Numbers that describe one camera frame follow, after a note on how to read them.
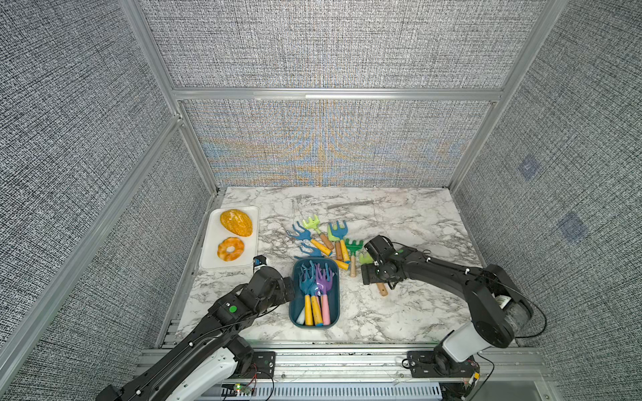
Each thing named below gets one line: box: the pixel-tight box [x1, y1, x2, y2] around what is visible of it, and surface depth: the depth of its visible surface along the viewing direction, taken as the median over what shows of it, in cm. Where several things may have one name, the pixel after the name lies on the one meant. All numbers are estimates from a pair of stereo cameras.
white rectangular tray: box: [198, 205, 260, 270], surface depth 103 cm
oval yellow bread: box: [219, 208, 254, 238], surface depth 105 cm
